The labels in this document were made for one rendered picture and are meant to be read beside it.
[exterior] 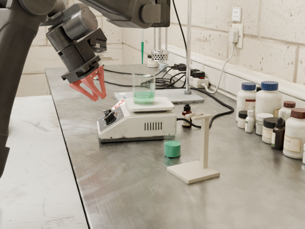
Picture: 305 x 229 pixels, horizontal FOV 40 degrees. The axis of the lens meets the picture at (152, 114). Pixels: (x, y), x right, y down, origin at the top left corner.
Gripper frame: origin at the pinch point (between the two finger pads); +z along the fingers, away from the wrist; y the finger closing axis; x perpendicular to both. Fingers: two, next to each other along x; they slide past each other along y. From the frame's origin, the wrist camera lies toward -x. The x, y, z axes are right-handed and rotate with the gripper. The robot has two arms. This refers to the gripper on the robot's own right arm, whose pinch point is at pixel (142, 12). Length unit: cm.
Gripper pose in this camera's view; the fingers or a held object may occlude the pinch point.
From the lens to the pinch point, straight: 108.2
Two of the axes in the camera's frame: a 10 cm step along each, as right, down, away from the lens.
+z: -1.7, -2.5, 9.5
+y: -9.9, 0.3, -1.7
